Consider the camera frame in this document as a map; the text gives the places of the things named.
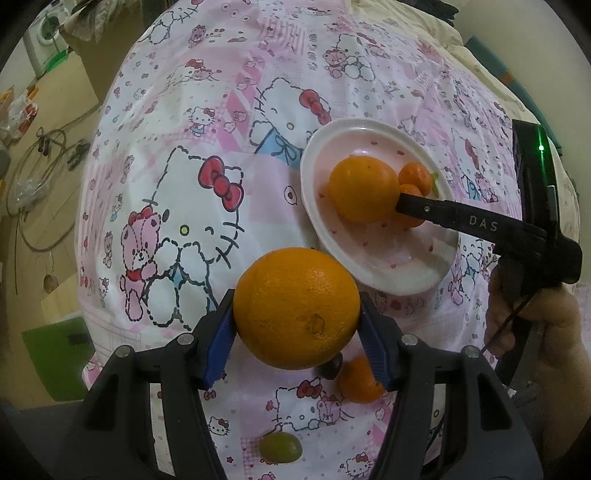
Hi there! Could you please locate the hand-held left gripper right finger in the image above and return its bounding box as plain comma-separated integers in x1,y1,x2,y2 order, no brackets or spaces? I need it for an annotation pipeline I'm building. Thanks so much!
359,298,550,480

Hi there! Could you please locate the green mat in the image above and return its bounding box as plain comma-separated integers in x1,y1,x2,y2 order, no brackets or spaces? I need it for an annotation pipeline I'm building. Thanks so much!
21,318,100,402

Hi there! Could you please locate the pink printed blanket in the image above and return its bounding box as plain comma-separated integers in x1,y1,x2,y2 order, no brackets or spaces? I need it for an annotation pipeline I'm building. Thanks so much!
74,0,580,480

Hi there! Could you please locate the large orange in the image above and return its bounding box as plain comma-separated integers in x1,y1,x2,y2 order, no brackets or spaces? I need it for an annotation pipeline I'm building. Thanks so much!
232,247,361,371

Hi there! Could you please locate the medium orange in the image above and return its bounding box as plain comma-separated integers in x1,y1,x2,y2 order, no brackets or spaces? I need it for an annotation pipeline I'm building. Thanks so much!
329,155,400,224

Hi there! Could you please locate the small tangerine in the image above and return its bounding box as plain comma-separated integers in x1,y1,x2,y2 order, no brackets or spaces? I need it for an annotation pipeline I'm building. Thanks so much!
337,355,387,404
392,184,426,229
397,162,432,197

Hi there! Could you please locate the person's right hand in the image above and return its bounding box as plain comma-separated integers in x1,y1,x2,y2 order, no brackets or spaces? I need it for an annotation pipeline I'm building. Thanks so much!
483,267,591,418

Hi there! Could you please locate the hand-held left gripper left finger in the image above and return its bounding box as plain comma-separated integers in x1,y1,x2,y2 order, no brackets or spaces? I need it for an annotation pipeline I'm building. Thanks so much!
60,288,241,480

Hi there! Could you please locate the white washing machine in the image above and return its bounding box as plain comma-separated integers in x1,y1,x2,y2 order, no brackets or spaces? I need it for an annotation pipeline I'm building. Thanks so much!
25,0,70,75

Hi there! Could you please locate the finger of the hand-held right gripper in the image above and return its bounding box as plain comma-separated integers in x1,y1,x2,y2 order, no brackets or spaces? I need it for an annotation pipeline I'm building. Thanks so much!
396,192,548,244

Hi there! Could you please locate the clear plastic bag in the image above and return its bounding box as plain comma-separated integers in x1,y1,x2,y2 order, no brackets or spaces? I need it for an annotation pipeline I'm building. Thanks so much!
0,88,40,139

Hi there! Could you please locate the white plate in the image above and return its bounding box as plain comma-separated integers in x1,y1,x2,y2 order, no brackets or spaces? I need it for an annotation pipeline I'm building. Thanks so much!
300,118,458,296

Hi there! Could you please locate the coiled hose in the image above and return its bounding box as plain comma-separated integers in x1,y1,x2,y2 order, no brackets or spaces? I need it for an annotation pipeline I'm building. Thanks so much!
4,108,100,252

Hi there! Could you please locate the dark purple grape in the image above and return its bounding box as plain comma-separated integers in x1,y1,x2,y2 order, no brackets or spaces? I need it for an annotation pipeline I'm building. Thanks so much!
317,352,344,381

